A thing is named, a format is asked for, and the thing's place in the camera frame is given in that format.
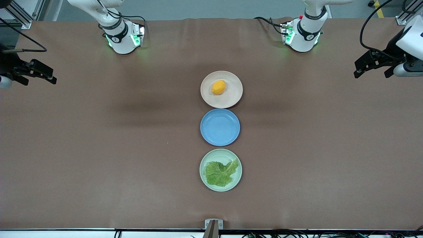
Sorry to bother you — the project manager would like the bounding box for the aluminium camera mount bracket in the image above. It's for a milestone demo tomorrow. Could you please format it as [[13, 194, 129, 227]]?
[[203, 219, 224, 238]]

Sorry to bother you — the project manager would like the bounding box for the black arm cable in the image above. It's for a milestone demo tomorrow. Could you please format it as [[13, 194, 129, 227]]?
[[360, 0, 405, 61], [402, 0, 418, 15], [0, 18, 47, 54]]

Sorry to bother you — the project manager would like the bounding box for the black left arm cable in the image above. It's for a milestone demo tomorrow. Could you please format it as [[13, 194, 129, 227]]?
[[402, 0, 418, 15], [360, 0, 405, 61]]

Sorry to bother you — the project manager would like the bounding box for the pink round plate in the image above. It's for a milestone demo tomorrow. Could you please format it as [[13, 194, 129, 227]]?
[[200, 70, 243, 109]]

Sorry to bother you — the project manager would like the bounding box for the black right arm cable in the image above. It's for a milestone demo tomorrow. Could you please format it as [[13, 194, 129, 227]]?
[[0, 18, 47, 54]]

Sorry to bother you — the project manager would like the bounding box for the brown table cover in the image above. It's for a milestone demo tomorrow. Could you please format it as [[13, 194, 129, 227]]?
[[0, 17, 423, 231]]

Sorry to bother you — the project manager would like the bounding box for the aluminium frame profile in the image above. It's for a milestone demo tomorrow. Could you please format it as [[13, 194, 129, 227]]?
[[0, 0, 45, 29], [396, 0, 423, 26]]

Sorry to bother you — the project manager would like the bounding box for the black left base cable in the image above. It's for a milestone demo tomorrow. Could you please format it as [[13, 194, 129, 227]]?
[[253, 16, 288, 35]]

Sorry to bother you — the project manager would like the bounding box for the yellow lemon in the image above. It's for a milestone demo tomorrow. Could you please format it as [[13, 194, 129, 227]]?
[[211, 80, 227, 96]]

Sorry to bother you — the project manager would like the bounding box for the green lettuce leaf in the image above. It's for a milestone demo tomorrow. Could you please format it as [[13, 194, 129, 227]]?
[[204, 158, 239, 188]]

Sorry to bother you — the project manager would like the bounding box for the light green round plate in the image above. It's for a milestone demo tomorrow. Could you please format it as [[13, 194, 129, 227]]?
[[199, 148, 243, 192]]

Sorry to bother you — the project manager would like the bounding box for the blue round plate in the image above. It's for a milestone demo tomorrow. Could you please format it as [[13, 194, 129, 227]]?
[[200, 108, 241, 146]]

